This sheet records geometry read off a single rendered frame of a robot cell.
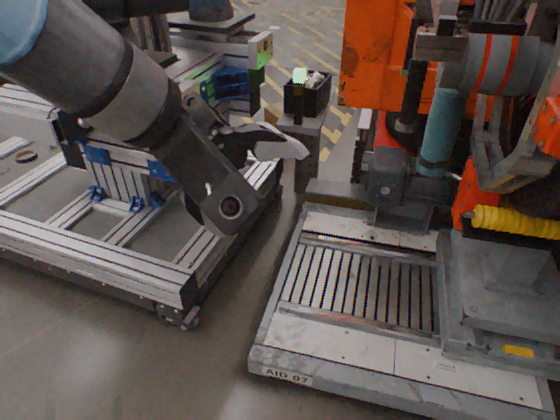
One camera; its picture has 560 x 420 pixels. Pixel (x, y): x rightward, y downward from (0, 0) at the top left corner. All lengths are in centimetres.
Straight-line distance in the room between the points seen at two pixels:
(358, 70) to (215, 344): 105
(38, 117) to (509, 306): 134
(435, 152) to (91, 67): 105
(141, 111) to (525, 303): 122
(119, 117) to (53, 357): 124
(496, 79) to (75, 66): 86
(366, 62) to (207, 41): 54
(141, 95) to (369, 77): 124
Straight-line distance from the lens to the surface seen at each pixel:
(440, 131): 122
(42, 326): 163
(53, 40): 32
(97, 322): 156
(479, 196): 117
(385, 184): 148
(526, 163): 89
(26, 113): 119
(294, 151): 47
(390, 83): 154
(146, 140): 37
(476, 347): 130
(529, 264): 136
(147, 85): 35
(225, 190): 36
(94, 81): 33
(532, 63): 103
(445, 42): 85
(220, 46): 147
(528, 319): 134
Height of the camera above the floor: 115
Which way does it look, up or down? 38 degrees down
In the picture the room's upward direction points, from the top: straight up
